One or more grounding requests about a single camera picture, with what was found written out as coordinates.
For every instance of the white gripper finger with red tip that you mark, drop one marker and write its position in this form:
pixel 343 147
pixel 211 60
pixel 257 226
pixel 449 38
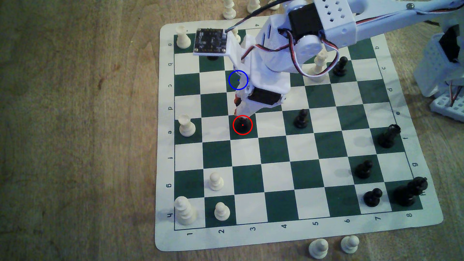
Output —
pixel 245 110
pixel 238 100

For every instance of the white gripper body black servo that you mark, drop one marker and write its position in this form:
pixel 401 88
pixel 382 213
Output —
pixel 263 96

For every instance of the black rook chess piece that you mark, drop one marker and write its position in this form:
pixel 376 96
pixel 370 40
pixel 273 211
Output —
pixel 243 125

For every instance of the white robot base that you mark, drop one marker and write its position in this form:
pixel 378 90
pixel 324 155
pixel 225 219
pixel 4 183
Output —
pixel 433 69

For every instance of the white pawn chess piece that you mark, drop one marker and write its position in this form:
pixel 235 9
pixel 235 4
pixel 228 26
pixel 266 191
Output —
pixel 318 249
pixel 236 35
pixel 273 5
pixel 350 244
pixel 222 212
pixel 216 182
pixel 253 6

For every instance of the tall white queen piece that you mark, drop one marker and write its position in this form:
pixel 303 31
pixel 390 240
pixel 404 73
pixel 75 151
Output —
pixel 319 65

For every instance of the black pawn chess piece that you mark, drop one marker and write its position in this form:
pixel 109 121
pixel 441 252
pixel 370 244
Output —
pixel 340 68
pixel 372 198
pixel 363 170
pixel 301 120

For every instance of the white rook chess piece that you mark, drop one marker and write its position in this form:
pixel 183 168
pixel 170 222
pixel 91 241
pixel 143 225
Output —
pixel 183 39
pixel 187 127

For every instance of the green white chess mat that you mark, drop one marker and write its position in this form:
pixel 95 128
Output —
pixel 275 174

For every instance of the white bishop chess piece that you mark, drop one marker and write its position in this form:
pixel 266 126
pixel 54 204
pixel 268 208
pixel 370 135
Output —
pixel 229 11

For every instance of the tall white king piece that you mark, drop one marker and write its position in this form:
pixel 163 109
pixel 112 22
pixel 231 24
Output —
pixel 185 212

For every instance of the black bishop chess piece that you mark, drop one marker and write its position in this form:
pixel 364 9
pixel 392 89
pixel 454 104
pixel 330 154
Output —
pixel 388 137

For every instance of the tall black king piece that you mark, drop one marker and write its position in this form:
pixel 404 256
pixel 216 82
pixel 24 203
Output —
pixel 408 194

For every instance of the black camera circuit board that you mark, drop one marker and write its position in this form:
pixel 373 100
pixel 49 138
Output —
pixel 211 40

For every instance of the white perforated base plate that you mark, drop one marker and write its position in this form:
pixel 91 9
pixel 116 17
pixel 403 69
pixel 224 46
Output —
pixel 447 108

